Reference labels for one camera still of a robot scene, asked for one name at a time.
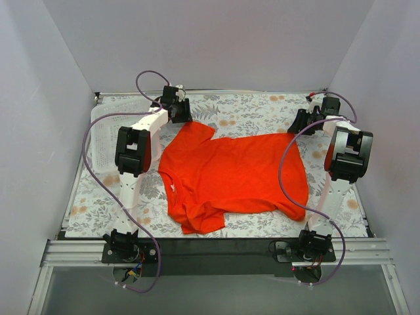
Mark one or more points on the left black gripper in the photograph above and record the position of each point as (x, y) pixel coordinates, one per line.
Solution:
(182, 111)

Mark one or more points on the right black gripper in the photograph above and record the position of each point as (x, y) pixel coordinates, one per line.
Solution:
(300, 122)

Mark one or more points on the orange t shirt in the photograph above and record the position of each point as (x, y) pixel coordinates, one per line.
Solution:
(206, 177)

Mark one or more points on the white plastic laundry basket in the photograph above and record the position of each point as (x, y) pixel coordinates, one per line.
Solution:
(105, 138)

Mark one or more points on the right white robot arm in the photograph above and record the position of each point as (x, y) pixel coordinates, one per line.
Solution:
(346, 161)

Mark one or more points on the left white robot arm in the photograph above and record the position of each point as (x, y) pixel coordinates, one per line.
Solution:
(123, 239)

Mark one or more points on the floral patterned table mat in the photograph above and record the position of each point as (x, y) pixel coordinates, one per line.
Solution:
(94, 209)

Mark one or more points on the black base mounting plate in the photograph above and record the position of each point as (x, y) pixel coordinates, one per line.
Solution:
(216, 256)

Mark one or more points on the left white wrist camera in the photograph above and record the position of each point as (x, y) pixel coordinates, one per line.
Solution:
(181, 93)

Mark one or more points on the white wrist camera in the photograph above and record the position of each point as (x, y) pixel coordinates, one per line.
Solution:
(181, 93)
(314, 104)

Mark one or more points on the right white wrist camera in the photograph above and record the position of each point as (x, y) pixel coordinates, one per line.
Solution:
(314, 104)

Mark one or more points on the aluminium frame rail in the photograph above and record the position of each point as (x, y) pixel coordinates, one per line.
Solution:
(73, 280)

